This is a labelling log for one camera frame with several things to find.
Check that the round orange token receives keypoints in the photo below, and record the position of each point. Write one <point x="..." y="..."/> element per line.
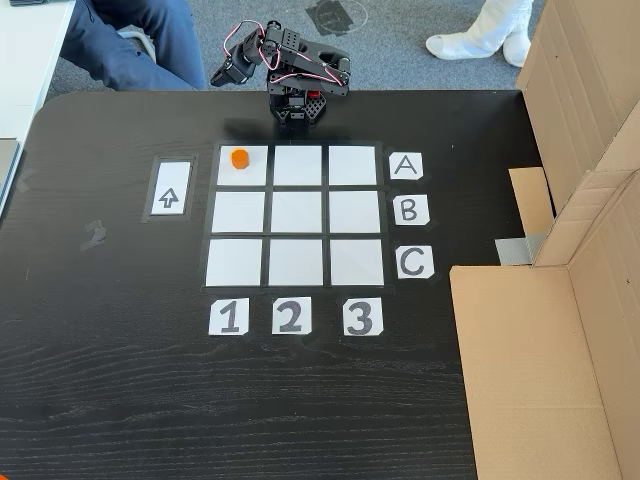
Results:
<point x="239" y="158"/>

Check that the white nine-square grid sheet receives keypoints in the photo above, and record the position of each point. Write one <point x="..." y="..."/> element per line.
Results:
<point x="295" y="215"/>

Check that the white chair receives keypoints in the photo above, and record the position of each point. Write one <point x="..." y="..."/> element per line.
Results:
<point x="142" y="42"/>

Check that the black floor tape patch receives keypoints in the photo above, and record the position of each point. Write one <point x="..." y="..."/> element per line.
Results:
<point x="332" y="17"/>

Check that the person in blue trousers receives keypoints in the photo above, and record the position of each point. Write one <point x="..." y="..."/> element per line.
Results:
<point x="125" y="45"/>

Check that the white arrow paper sheet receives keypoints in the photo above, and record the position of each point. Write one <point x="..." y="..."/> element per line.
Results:
<point x="170" y="190"/>

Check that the paper sheet letter A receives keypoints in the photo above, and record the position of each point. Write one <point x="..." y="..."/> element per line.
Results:
<point x="406" y="166"/>

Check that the white desk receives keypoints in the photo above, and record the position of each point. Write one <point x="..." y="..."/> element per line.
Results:
<point x="25" y="60"/>

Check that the clear tape scraps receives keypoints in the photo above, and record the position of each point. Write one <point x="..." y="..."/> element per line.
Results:
<point x="95" y="235"/>

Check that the paper sheet letter B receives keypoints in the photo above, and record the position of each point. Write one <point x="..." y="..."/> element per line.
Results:
<point x="411" y="210"/>

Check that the person in white trousers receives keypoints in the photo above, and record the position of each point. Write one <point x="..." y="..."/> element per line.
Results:
<point x="480" y="35"/>

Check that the paper sheet number 1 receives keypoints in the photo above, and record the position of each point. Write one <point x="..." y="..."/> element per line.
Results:
<point x="228" y="316"/>

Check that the paper sheet number 2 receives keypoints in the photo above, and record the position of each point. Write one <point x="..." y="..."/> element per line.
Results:
<point x="291" y="315"/>

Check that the paper sheet letter C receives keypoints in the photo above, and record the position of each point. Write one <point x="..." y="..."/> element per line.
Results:
<point x="415" y="262"/>

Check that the paper sheet number 3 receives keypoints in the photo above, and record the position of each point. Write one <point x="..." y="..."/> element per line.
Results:
<point x="363" y="316"/>

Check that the brown cardboard box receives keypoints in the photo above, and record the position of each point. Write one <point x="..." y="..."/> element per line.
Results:
<point x="580" y="100"/>
<point x="540" y="375"/>

